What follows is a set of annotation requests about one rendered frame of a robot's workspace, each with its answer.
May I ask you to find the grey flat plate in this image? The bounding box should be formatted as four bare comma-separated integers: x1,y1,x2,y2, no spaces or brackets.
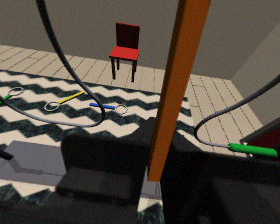
0,0,280,200

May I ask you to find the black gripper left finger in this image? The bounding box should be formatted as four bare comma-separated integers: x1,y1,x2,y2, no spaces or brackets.
60,117,155,211

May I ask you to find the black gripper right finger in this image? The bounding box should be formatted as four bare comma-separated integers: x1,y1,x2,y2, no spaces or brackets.
160,130,280,224

